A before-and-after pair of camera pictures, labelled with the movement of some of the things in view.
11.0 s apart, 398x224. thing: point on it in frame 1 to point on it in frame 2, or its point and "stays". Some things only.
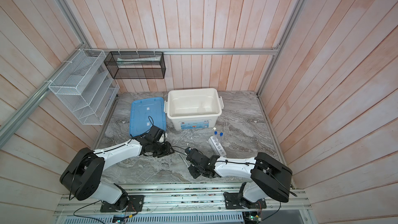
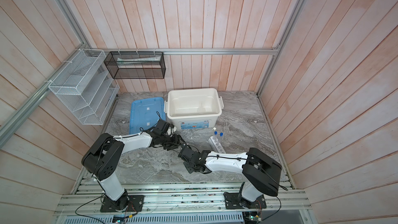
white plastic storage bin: x=194 y=109 stays
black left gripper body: x=160 y=150 to x=169 y=142
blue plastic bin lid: x=146 y=112 stays
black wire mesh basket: x=136 y=65 stays
